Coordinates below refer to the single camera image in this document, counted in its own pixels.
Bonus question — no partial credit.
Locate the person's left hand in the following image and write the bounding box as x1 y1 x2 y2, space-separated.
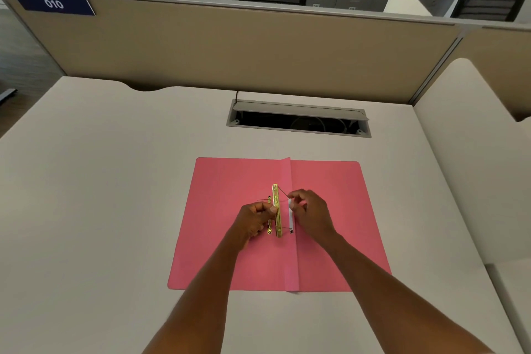
227 201 278 251

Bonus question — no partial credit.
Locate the person's right hand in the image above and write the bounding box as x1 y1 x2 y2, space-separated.
287 189 337 245

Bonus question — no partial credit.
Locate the gold metal fastener bar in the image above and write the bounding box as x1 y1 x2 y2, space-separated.
272 184 283 238

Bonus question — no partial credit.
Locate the person's right forearm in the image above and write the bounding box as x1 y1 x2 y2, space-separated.
317 229 496 354

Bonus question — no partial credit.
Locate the person's left forearm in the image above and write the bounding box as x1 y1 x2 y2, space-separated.
142 235 250 354

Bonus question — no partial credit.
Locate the pink paper file folder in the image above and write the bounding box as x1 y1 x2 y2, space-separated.
167 157 392 293

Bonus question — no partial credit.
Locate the beige desk divider panel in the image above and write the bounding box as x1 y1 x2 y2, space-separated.
0 0 531 123

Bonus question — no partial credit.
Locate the white side divider panel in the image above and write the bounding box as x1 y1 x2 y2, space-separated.
412 58 531 266

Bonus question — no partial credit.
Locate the blue number sign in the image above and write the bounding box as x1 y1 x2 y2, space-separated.
11 0 96 17

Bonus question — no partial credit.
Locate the thin black string tag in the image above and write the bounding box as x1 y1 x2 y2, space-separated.
257 186 295 236

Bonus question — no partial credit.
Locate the grey desk cable tray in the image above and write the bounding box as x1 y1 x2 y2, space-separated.
226 98 372 139

